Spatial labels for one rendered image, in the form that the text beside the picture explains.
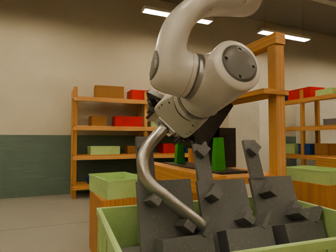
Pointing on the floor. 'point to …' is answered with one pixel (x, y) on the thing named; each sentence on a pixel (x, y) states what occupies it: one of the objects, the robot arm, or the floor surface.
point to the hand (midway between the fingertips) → (164, 126)
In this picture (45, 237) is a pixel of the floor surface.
